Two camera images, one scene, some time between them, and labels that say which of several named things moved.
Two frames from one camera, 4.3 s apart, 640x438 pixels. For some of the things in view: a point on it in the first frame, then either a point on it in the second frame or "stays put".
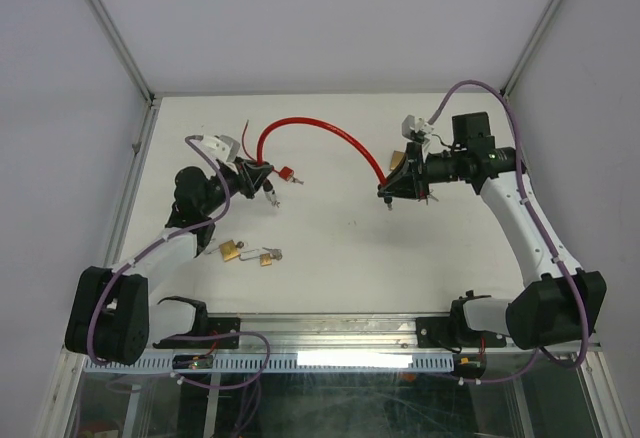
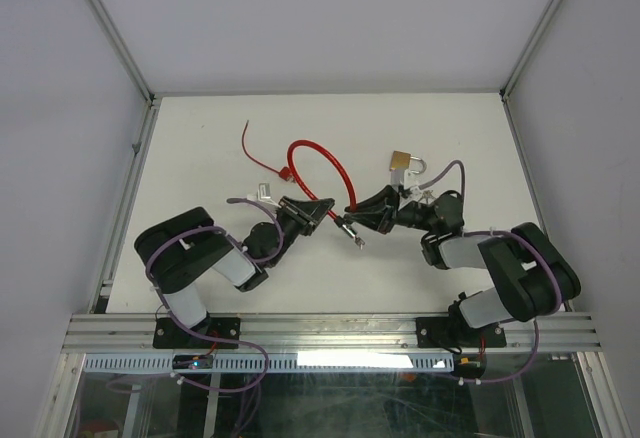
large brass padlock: (397, 158) stays put
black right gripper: (405, 181) to (381, 220)
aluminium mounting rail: (344, 334) stays put
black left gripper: (249, 176) to (305, 210)
